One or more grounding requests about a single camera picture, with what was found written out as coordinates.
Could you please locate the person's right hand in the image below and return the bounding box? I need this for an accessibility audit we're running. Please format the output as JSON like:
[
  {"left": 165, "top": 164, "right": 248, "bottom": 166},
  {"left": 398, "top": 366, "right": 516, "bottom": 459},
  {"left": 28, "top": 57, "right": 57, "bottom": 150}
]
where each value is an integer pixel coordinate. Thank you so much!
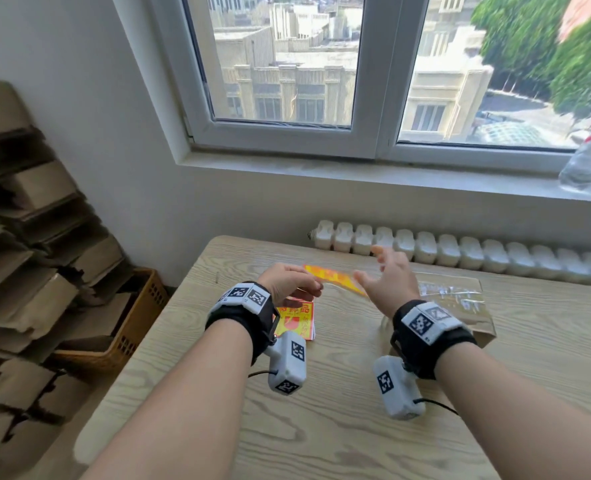
[{"left": 353, "top": 245, "right": 422, "bottom": 319}]

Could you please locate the person's left hand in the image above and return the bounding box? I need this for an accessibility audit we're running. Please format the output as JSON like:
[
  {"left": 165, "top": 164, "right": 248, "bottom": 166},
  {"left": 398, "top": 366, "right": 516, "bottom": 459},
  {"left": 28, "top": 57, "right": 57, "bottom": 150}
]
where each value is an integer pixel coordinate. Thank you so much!
[{"left": 257, "top": 263, "right": 324, "bottom": 308}]

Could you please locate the stack of yellow fragile stickers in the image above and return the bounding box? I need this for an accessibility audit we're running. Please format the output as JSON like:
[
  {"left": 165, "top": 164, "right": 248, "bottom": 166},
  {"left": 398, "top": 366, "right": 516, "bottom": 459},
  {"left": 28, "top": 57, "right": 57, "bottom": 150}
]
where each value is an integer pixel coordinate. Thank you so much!
[{"left": 273, "top": 296, "right": 316, "bottom": 341}]

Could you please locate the red yellow fragile sticker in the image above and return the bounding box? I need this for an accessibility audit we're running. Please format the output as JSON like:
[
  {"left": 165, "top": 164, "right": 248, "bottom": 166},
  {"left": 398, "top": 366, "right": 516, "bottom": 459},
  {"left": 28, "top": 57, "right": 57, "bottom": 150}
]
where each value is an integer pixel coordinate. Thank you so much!
[{"left": 303, "top": 264, "right": 369, "bottom": 297}]

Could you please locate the brown cardboard box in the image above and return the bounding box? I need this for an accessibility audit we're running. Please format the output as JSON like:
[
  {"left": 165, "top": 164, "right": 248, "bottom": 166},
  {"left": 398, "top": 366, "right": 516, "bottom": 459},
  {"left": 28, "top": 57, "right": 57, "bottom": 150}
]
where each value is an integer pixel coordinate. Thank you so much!
[{"left": 380, "top": 272, "right": 498, "bottom": 349}]

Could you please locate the person's right forearm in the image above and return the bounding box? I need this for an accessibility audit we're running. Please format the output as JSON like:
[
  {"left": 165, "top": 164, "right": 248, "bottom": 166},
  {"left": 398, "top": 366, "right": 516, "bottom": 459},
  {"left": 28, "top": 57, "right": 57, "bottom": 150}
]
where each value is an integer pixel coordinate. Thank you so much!
[{"left": 434, "top": 342, "right": 591, "bottom": 480}]

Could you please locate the person's left forearm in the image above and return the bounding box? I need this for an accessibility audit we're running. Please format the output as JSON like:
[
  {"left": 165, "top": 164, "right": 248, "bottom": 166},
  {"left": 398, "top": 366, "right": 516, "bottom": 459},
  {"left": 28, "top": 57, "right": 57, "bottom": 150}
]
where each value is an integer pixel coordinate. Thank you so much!
[{"left": 83, "top": 319, "right": 254, "bottom": 480}]

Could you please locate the pile of flattened cardboard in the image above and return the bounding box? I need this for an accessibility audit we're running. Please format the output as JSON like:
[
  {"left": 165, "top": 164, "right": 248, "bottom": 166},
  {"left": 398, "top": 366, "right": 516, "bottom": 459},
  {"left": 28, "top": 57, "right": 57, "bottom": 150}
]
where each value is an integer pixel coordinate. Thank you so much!
[{"left": 0, "top": 79, "right": 136, "bottom": 465}]

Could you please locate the white radiator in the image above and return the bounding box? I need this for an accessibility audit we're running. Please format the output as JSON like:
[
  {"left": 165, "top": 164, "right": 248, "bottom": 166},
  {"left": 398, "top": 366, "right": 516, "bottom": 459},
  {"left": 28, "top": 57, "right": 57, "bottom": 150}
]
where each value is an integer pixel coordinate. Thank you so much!
[{"left": 309, "top": 219, "right": 591, "bottom": 289}]

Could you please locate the clear plastic water bottle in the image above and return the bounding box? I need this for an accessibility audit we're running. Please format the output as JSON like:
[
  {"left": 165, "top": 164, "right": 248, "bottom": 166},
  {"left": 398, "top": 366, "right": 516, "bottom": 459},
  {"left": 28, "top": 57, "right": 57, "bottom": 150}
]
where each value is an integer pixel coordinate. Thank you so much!
[{"left": 558, "top": 107, "right": 591, "bottom": 195}]

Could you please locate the black left wrist strap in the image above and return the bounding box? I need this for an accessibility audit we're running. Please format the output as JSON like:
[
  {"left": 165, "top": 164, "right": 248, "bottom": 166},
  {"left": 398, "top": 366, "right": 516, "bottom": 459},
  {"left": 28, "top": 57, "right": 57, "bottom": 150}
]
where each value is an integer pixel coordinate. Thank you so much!
[{"left": 205, "top": 281, "right": 280, "bottom": 365}]

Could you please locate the black wrist strap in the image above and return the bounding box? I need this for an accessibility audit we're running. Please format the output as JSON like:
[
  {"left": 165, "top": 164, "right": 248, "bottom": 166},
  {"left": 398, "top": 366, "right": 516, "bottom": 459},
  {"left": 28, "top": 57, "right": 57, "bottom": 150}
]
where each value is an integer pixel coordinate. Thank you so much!
[
  {"left": 390, "top": 299, "right": 478, "bottom": 381},
  {"left": 205, "top": 281, "right": 280, "bottom": 365}
]

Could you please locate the black right wrist strap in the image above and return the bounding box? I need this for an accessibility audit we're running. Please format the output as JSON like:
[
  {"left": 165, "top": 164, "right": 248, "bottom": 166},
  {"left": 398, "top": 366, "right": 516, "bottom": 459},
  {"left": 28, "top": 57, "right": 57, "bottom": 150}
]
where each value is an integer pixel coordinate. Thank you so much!
[{"left": 390, "top": 299, "right": 478, "bottom": 381}]

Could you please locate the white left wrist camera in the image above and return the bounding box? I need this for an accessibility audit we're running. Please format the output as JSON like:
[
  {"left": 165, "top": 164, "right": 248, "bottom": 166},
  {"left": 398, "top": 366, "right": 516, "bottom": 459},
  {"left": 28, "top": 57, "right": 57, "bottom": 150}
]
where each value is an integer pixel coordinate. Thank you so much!
[{"left": 265, "top": 330, "right": 308, "bottom": 397}]

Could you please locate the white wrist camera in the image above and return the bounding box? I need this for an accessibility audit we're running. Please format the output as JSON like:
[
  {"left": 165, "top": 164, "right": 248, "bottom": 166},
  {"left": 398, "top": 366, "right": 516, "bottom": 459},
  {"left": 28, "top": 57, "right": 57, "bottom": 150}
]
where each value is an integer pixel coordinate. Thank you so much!
[
  {"left": 265, "top": 330, "right": 308, "bottom": 397},
  {"left": 373, "top": 355, "right": 426, "bottom": 421}
]

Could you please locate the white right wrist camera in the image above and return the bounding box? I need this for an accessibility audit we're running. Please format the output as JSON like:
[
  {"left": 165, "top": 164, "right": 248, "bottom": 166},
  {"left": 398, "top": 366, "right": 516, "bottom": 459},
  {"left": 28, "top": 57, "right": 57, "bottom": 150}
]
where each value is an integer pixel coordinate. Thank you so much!
[{"left": 373, "top": 355, "right": 426, "bottom": 421}]

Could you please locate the black right camera cable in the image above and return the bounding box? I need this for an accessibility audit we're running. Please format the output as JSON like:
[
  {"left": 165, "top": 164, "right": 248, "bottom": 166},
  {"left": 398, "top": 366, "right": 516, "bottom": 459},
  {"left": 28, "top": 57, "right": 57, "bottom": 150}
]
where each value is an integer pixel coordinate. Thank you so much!
[{"left": 415, "top": 398, "right": 460, "bottom": 416}]

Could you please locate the white window frame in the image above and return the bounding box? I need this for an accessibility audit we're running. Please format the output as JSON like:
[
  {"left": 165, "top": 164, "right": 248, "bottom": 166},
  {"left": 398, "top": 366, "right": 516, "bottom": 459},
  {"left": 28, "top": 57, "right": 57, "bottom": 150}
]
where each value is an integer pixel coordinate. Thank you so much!
[{"left": 110, "top": 0, "right": 591, "bottom": 175}]

